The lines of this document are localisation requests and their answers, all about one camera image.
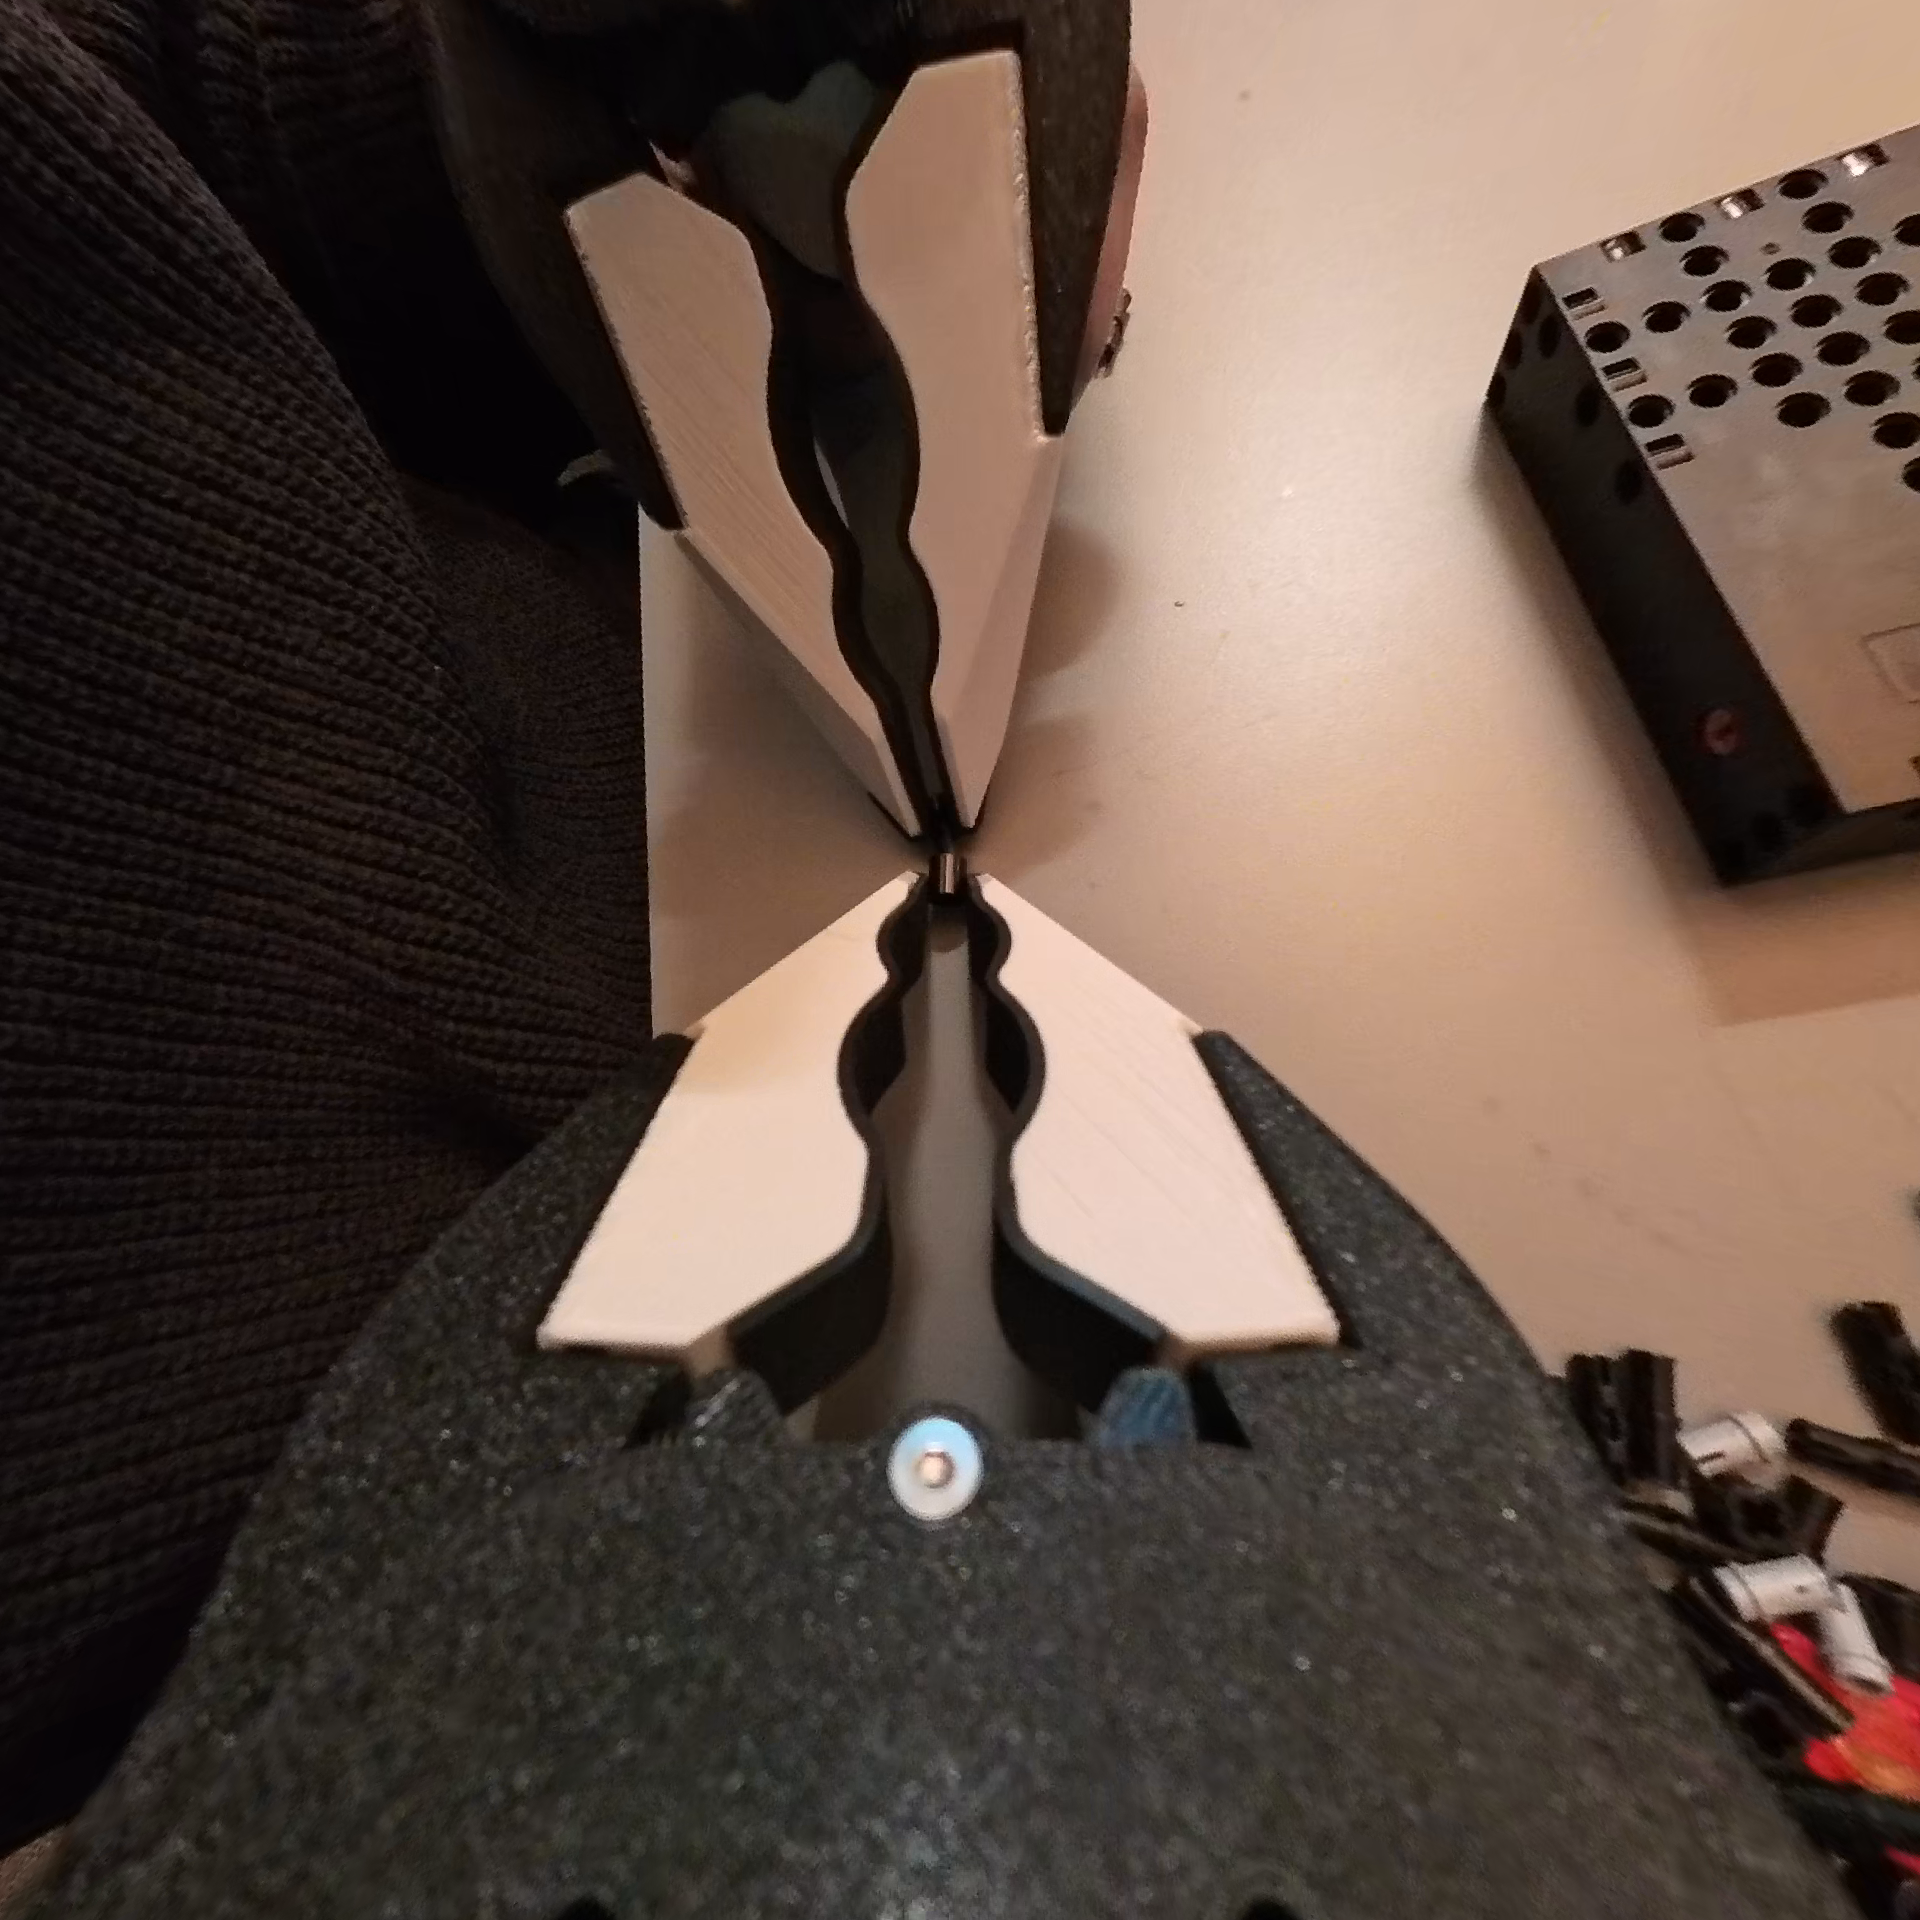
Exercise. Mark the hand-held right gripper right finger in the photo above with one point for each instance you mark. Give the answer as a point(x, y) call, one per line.
point(1156, 1186)

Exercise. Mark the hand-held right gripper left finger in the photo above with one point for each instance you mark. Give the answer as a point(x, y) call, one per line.
point(734, 1186)

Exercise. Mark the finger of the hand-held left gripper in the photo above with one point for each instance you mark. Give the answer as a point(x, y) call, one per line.
point(705, 406)
point(967, 377)

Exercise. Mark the pile of small plastic pins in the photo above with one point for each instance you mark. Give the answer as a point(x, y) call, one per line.
point(1635, 1402)

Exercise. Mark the black perforated plastic block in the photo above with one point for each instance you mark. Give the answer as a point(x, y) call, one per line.
point(1724, 599)

